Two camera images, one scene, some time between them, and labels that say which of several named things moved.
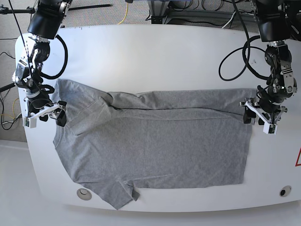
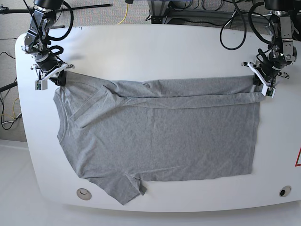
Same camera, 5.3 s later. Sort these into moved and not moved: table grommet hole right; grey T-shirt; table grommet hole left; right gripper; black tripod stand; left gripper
Moved: right gripper; grey T-shirt; left gripper
Not moved: table grommet hole left; table grommet hole right; black tripod stand
